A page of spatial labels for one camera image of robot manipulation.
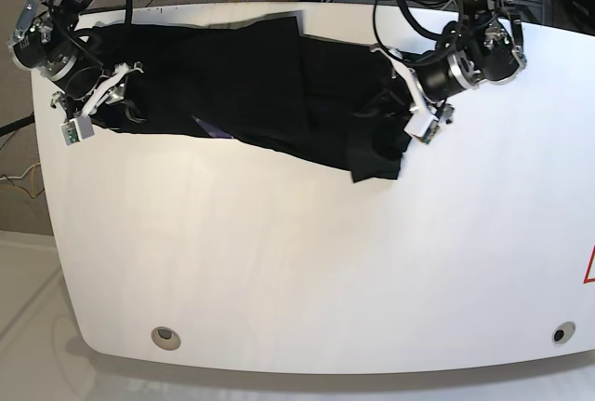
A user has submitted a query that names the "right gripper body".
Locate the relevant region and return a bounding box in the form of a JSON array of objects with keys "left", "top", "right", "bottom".
[{"left": 59, "top": 63, "right": 102, "bottom": 101}]

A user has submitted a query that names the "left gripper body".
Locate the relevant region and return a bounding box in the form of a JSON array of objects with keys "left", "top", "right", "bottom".
[{"left": 415, "top": 59, "right": 465, "bottom": 102}]

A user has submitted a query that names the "black T-shirt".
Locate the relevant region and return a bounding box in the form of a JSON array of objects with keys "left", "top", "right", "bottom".
[{"left": 94, "top": 17, "right": 410, "bottom": 181}]

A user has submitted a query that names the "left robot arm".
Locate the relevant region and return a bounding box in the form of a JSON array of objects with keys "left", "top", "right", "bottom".
[{"left": 372, "top": 0, "right": 527, "bottom": 108}]

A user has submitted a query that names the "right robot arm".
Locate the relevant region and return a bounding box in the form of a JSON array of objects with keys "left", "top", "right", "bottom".
[{"left": 7, "top": 0, "right": 143, "bottom": 123}]

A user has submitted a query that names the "table grommet hole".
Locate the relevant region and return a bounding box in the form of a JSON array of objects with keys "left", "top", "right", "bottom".
[
  {"left": 552, "top": 322, "right": 576, "bottom": 344},
  {"left": 151, "top": 327, "right": 181, "bottom": 351}
]

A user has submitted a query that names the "red triangle sticker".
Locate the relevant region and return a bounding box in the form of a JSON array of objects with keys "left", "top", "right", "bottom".
[{"left": 583, "top": 248, "right": 595, "bottom": 284}]

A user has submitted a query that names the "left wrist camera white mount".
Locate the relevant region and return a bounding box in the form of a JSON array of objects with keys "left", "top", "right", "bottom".
[{"left": 370, "top": 44, "right": 455, "bottom": 144}]

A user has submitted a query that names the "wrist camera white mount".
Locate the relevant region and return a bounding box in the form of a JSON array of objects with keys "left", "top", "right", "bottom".
[
  {"left": 50, "top": 61, "right": 144, "bottom": 146},
  {"left": 370, "top": 44, "right": 455, "bottom": 144}
]

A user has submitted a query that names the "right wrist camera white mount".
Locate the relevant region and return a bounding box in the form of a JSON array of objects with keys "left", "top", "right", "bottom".
[{"left": 50, "top": 61, "right": 144, "bottom": 146}]

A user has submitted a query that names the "yellow cable on floor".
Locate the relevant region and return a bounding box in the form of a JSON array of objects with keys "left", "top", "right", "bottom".
[{"left": 0, "top": 162, "right": 44, "bottom": 199}]

